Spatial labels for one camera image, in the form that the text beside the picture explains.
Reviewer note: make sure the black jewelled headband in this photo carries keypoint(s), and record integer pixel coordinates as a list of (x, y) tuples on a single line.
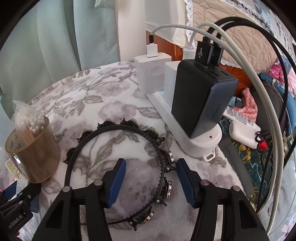
[(144, 184)]

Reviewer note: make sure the quilted beige bedspread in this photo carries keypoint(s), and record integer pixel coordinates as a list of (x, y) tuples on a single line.
[(251, 42)]

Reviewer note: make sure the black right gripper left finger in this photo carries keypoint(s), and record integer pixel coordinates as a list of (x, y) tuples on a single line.
[(62, 220)]

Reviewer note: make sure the black USB charger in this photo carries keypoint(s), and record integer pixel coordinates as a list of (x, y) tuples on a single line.
[(202, 93)]

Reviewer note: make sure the bag of cotton swabs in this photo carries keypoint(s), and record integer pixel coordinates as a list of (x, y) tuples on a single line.
[(28, 122)]

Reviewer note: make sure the white charger cube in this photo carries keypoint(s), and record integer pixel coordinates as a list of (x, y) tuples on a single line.
[(170, 80), (151, 72)]

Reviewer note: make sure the floral fleece table cover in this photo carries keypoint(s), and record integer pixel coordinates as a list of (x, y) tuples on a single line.
[(80, 102)]

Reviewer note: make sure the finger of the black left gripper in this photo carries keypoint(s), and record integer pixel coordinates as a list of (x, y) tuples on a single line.
[(16, 212)]

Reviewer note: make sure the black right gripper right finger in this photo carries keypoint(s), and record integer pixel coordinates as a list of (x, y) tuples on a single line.
[(240, 221)]

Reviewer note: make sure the white lotion bottle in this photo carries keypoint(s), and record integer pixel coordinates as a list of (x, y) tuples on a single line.
[(241, 129)]

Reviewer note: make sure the green curtain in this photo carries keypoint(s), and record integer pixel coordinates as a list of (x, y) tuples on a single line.
[(45, 41)]

